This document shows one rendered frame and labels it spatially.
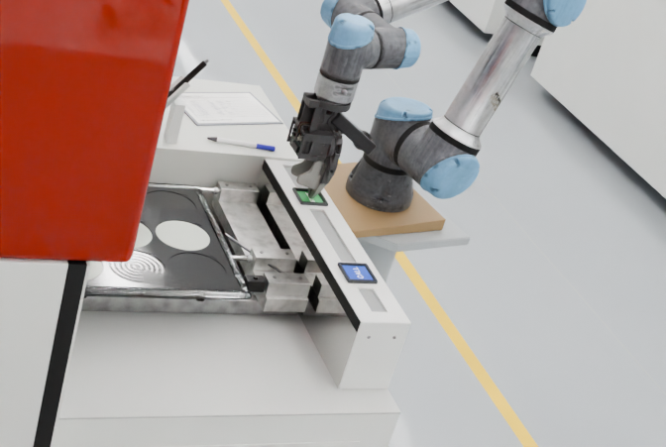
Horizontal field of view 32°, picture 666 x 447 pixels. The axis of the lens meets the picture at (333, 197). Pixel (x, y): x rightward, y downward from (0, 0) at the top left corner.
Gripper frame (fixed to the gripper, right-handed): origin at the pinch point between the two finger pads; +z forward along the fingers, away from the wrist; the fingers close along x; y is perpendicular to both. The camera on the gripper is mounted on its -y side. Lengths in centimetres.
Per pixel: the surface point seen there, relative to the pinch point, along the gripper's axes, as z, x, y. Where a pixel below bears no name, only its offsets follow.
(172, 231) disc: 7.4, 4.8, 27.9
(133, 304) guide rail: 13.8, 19.0, 36.9
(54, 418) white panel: -2, 66, 59
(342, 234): 1.4, 12.8, -1.3
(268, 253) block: 6.6, 12.1, 11.8
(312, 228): 1.4, 11.2, 4.1
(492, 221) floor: 98, -163, -161
